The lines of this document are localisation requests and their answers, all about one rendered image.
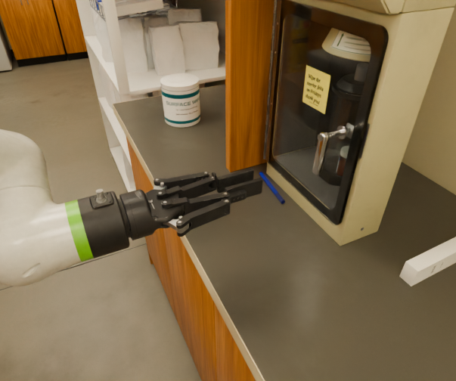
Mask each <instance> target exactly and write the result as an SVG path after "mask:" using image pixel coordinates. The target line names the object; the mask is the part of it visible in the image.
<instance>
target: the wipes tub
mask: <svg viewBox="0 0 456 381"><path fill-rule="evenodd" d="M160 85H161V92H162V99H163V111H164V117H165V121H166V123H167V124H168V125H170V126H174V127H179V128H184V127H189V126H193V125H195V124H197V123H198V122H199V121H200V87H199V79H198V77H196V76H194V75H191V74H187V73H175V74H171V75H168V76H164V77H163V78H162V79H161V80H160Z"/></svg>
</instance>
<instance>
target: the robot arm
mask: <svg viewBox="0 0 456 381"><path fill-rule="evenodd" d="M253 175H254V171H253V169H247V170H243V171H241V172H235V173H232V174H227V175H223V176H219V177H217V174H216V173H215V172H212V176H211V175H209V173H208V172H199V173H195V174H190V175H183V176H178V177H174V178H155V179H154V189H153V190H150V191H148V192H147V193H144V191H143V190H134V191H131V192H128V193H124V194H120V195H119V199H117V197H116V194H115V192H114V191H108V192H105V193H104V192H103V190H102V189H97V190H96V195H93V196H90V197H85V198H82V199H78V200H73V201H70V202H66V203H61V204H56V203H54V201H53V199H52V195H51V189H50V185H49V181H48V172H47V166H46V160H45V157H44V154H43V152H42V150H41V149H40V148H39V146H38V145H37V144H36V143H35V142H34V141H33V140H31V139H30V138H28V137H27V136H25V135H22V134H20V133H17V132H11V131H7V130H3V129H0V283H2V284H5V285H8V286H14V287H22V286H28V285H31V284H34V283H38V282H39V281H41V280H44V279H45V278H47V277H49V276H51V275H53V274H54V273H56V272H58V271H61V270H63V269H65V268H68V267H70V266H72V265H75V264H78V263H80V262H84V261H88V260H90V259H94V258H97V257H100V256H104V255H106V254H109V253H112V252H116V251H119V250H121V249H126V248H129V237H131V238H132V240H137V239H139V238H142V237H146V236H149V235H152V234H153V233H154V232H155V230H156V229H158V228H173V229H174V230H176V231H177V235H178V236H179V237H183V236H184V235H186V233H187V232H189V231H190V230H192V229H194V228H197V227H200V226H201V225H204V224H206V223H209V222H211V221H214V220H216V219H218V218H221V217H223V216H226V215H228V214H230V206H231V204H232V203H235V202H238V201H241V200H245V199H246V198H247V197H251V196H254V195H257V194H260V193H262V181H263V180H262V179H261V178H257V179H254V180H253ZM201 178H202V180H201ZM216 189H217V191H218V194H211V195H207V196H202V195H204V194H208V193H209V192H212V191H215V190H216ZM200 196H202V197H200Z"/></svg>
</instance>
